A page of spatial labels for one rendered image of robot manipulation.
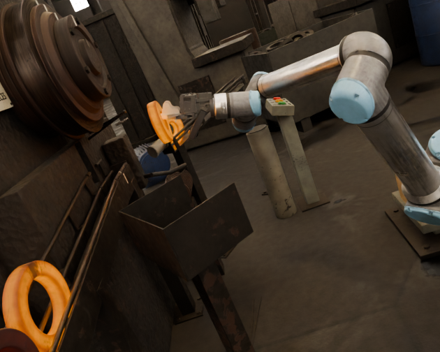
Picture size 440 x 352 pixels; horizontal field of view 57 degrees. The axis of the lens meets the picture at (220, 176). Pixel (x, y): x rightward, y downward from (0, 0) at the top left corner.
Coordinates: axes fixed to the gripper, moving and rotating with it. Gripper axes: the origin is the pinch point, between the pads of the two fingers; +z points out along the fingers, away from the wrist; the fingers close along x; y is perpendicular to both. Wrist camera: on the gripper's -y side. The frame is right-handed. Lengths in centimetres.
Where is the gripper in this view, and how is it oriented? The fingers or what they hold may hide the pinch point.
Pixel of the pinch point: (158, 116)
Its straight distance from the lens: 147.6
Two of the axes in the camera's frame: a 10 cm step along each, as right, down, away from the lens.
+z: -10.0, 0.8, -0.1
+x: 0.3, 3.2, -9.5
